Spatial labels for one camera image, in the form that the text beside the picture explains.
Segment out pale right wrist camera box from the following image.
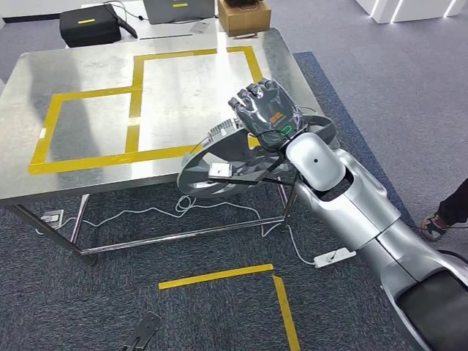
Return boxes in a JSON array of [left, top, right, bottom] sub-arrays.
[[208, 162, 233, 179]]

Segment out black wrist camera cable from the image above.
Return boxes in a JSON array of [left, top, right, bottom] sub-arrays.
[[208, 152, 299, 187]]

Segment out pale desk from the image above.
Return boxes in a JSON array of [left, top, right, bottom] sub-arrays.
[[66, 0, 235, 50]]

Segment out yellow floor tape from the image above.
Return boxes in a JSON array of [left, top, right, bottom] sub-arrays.
[[158, 263, 301, 351]]

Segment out person's leg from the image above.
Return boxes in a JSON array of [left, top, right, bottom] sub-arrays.
[[436, 178, 468, 227]]

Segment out person's foot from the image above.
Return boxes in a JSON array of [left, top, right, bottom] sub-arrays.
[[418, 212, 451, 243]]

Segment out black carrying case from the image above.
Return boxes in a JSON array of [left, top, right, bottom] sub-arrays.
[[59, 4, 139, 49]]

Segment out yellow workbench tape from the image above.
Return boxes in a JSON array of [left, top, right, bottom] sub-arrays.
[[28, 45, 263, 176]]

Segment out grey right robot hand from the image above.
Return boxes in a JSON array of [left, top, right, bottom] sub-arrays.
[[226, 77, 305, 152]]

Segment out stainless steel workbench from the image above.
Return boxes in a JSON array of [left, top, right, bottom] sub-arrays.
[[0, 27, 340, 268]]

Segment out grey plastic wheel hubcap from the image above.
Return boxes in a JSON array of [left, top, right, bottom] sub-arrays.
[[176, 113, 337, 200]]

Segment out black power cable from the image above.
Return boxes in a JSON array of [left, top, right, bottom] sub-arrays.
[[405, 220, 468, 265]]

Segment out grey laptop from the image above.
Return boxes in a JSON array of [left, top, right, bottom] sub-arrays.
[[143, 0, 216, 26]]

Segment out brown cardboard box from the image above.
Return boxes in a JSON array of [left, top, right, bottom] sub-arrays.
[[217, 0, 272, 38]]

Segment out white lit furniture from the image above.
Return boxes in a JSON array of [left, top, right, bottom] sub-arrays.
[[354, 0, 468, 25]]

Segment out grey floor socket box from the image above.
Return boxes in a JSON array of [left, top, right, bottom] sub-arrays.
[[39, 209, 65, 230]]

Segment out long white power strip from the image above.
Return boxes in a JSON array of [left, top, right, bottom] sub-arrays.
[[313, 246, 357, 269]]

